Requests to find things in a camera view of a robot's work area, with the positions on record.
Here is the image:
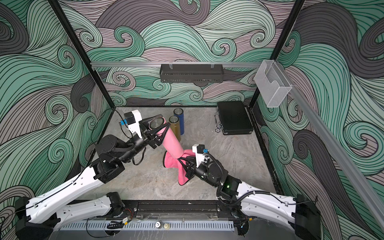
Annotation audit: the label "pink microfiber cloth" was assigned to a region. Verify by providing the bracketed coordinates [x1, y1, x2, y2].
[163, 151, 189, 186]

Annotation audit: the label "black wall shelf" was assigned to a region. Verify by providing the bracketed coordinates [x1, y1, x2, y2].
[160, 64, 224, 83]

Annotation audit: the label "blue thermos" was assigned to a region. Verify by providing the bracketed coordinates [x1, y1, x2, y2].
[174, 108, 185, 135]

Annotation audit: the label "pink thermos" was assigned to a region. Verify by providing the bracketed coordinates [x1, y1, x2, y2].
[149, 116, 184, 159]

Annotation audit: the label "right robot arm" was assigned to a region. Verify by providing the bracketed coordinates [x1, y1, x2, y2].
[178, 157, 322, 240]

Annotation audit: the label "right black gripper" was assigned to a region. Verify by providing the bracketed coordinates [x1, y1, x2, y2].
[179, 155, 220, 189]

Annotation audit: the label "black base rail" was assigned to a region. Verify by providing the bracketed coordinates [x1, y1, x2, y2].
[56, 199, 298, 219]

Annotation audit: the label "white slotted cable duct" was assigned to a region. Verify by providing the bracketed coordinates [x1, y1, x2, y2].
[61, 220, 235, 232]

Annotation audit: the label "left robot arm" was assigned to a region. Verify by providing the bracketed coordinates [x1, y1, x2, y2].
[15, 116, 170, 240]

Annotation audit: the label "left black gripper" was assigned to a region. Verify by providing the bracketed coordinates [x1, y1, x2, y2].
[115, 115, 165, 166]

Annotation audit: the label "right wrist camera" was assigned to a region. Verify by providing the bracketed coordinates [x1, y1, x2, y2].
[192, 144, 209, 167]

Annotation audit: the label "metal rings on case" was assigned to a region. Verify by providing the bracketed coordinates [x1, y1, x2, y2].
[214, 111, 223, 133]

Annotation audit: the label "black case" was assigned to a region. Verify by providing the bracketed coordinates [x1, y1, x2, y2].
[217, 101, 254, 136]

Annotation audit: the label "gold thermos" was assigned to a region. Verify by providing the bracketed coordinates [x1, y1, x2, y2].
[169, 116, 181, 141]

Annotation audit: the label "clear plastic wall holder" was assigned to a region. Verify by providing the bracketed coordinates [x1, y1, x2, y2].
[254, 60, 292, 108]

